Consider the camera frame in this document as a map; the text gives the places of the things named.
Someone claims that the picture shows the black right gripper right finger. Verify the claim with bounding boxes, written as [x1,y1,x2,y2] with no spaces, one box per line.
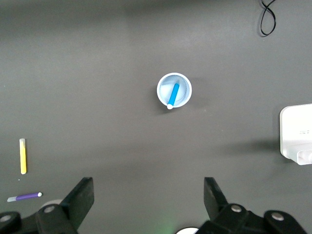
[204,177,308,234]

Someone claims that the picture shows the yellow marker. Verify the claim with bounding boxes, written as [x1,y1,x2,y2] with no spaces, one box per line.
[19,138,28,175]

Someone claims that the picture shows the white plastic charger block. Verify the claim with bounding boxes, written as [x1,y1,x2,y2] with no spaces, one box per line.
[279,103,312,166]

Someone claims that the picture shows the blue marker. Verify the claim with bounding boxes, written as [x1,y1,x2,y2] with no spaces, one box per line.
[166,83,181,110]

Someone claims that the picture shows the translucent blue cup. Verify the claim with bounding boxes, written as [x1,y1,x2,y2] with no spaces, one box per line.
[156,72,193,110]

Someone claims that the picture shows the purple marker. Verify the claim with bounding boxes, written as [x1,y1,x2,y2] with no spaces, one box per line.
[7,192,43,203]

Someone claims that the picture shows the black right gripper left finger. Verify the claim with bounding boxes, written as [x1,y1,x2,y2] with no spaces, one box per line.
[0,177,95,234]

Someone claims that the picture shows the long loose black cable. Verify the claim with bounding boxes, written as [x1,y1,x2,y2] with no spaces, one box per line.
[259,0,277,38]

